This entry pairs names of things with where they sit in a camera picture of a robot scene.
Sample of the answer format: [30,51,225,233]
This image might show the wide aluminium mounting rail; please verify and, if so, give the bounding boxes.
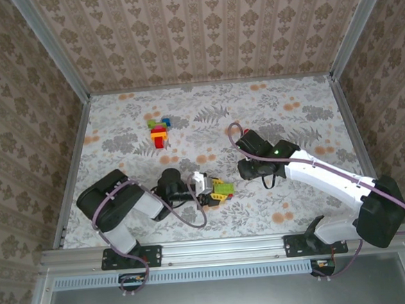
[38,223,405,276]

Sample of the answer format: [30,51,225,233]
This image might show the grey metal panel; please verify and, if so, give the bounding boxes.
[41,266,405,304]

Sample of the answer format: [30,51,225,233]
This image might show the small black electronics board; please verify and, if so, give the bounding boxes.
[309,257,337,278]
[117,271,148,293]

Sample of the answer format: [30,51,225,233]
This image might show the grey slotted cable duct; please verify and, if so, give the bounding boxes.
[53,257,315,292]

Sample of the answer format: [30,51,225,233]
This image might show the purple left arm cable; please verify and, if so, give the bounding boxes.
[88,172,213,299]

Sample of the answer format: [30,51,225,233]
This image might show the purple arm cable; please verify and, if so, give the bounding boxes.
[88,172,213,299]
[227,110,405,289]

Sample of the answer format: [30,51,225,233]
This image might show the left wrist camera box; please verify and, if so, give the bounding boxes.
[189,171,214,197]

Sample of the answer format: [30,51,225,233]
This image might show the aluminium frame post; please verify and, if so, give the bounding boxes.
[323,0,398,81]
[10,0,92,108]

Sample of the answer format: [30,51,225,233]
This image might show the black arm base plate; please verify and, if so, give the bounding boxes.
[100,244,164,271]
[283,230,350,258]

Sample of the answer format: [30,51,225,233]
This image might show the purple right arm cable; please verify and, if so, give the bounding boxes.
[227,110,405,289]

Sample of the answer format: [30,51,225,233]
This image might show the aluminium table edge rail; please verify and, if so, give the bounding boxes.
[88,71,332,97]
[327,71,398,229]
[42,96,102,250]

